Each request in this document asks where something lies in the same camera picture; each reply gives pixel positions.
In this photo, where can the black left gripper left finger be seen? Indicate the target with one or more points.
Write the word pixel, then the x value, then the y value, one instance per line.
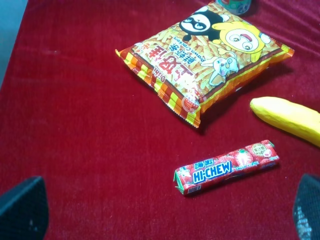
pixel 24 211

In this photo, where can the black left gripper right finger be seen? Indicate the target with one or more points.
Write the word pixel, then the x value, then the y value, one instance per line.
pixel 306 208

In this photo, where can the yellow banana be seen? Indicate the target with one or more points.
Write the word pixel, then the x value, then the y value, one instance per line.
pixel 288 116

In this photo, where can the Hi-Chew candy pack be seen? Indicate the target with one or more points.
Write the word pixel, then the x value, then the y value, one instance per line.
pixel 206 173

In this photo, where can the prawn cracker snack bag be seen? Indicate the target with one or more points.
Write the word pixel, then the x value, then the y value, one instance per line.
pixel 202 59

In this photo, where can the small tin can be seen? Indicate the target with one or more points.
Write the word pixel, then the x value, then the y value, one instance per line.
pixel 236 7

